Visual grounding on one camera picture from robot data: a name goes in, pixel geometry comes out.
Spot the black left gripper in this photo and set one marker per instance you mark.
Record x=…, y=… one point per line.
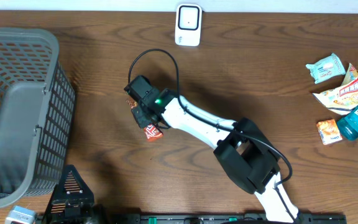
x=84, y=213

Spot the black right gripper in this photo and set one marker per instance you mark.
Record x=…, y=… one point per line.
x=140, y=120

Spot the red Top chocolate bar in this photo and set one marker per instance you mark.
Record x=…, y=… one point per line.
x=151, y=131

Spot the small orange snack packet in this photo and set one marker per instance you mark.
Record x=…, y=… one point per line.
x=328, y=131

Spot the light teal snack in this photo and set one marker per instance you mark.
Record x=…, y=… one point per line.
x=326, y=68

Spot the cream snack bag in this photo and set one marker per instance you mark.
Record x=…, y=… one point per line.
x=343, y=99

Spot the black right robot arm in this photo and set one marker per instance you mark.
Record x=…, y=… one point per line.
x=246, y=155

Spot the white barcode scanner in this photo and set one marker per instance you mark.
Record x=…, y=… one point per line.
x=188, y=25

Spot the grey plastic mesh basket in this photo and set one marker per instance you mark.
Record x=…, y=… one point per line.
x=37, y=104

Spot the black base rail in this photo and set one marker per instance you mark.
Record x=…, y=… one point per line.
x=303, y=218

